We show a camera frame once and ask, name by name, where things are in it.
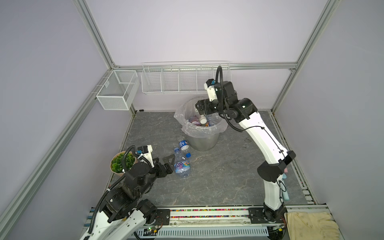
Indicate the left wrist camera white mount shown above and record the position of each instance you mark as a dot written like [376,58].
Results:
[144,154]

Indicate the aluminium frame enclosure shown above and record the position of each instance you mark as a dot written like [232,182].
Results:
[50,64]

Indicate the clear bottle colourful label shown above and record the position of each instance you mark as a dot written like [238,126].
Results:
[182,164]

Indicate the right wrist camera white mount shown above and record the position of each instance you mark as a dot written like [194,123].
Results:
[211,90]

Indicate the white mesh wall basket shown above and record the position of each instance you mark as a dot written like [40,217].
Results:
[119,90]

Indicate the beige cloth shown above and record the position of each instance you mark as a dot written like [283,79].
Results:
[312,226]

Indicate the white wire wall shelf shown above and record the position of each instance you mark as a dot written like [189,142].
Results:
[181,77]

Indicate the black rail with coloured strip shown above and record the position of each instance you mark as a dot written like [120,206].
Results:
[207,214]

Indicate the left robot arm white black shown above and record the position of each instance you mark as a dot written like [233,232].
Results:
[126,192]

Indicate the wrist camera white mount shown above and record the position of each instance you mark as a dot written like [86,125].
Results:
[144,154]
[211,90]

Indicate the red drink bottle purple cap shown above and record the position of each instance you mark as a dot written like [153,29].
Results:
[195,121]

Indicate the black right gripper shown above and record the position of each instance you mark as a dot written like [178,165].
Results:
[202,107]

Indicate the clear plastic bin liner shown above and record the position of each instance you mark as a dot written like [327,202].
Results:
[210,124]

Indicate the small bottle dark blue cap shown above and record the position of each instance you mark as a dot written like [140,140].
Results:
[184,147]

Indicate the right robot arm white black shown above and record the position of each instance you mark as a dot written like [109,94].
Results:
[243,116]

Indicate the grey mesh waste bin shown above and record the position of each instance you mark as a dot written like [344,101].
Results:
[203,144]

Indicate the teal garden trowel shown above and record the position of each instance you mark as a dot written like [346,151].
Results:
[284,189]

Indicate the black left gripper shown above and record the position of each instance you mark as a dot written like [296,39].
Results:
[163,172]

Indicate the green plant in beige pot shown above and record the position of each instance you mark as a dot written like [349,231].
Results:
[116,165]

